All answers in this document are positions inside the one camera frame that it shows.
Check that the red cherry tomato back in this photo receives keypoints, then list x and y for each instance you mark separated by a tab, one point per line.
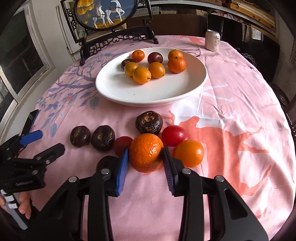
173	136

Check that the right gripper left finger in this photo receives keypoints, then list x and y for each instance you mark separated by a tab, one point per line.
62	216

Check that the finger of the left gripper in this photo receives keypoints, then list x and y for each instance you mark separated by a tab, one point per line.
50	155
31	137

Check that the black phone on table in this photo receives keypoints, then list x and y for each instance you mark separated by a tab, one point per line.
29	122

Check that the small mandarin on plate left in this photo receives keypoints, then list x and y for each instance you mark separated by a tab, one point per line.
138	55

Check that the window frame left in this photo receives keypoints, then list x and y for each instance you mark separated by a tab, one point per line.
24	58

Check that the small mandarin on plate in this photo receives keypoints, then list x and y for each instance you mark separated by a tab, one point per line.
138	55
175	53

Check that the large mandarin back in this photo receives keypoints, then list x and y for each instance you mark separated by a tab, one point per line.
144	153

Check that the white drink can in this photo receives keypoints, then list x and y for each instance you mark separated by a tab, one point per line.
212	40

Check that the small orange kumquat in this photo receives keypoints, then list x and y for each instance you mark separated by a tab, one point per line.
141	75

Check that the round painted screen stand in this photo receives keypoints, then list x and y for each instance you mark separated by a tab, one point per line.
95	24

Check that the dark water chestnut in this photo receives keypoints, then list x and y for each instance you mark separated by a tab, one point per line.
124	62
149	122
107	162
80	136
103	138

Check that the red cherry tomato centre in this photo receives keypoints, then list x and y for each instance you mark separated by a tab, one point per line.
121	144

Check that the orange kumquat mid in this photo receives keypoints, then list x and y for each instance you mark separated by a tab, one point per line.
157	70

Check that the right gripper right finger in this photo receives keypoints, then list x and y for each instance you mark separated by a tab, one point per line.
230	216

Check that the white oval plate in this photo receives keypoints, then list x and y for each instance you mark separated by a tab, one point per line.
113	84

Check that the dark purple plum tomato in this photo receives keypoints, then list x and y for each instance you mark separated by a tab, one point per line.
155	57

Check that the large mandarin front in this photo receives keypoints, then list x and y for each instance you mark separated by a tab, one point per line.
177	64

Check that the person's left hand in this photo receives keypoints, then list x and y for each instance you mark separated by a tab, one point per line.
24	207

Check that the small mandarin on plate right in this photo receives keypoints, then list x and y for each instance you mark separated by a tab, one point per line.
175	53

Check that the red cherry tomato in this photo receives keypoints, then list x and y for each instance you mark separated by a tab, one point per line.
121	144
173	136

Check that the large mandarin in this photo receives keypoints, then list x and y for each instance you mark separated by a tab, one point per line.
144	153
177	64

